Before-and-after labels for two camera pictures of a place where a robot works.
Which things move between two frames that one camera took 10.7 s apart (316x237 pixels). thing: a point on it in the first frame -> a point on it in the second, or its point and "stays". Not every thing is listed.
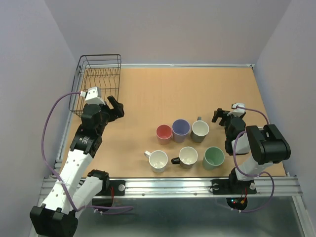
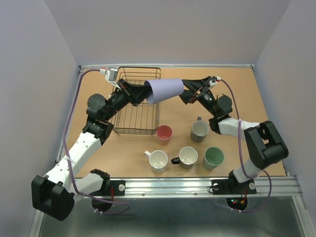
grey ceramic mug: (200, 130) stays
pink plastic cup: (164, 133) stays
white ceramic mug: (158, 160) stays
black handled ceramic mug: (187, 156) stays
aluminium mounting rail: (284, 187) stays
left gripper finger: (115, 104) -> (136, 90)
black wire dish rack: (102, 71) -> (142, 119)
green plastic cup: (214, 158) stays
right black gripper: (224, 115) -> (195, 85)
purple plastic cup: (180, 128) -> (163, 88)
